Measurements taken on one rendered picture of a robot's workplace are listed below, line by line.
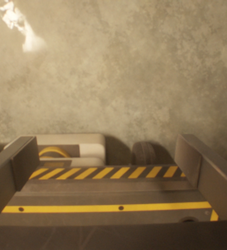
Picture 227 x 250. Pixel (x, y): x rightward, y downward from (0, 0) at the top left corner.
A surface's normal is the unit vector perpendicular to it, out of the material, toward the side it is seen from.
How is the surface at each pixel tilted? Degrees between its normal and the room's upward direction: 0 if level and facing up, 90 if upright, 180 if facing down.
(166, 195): 0
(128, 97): 0
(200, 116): 0
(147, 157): 54
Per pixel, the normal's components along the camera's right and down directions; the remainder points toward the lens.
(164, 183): 0.03, 0.29
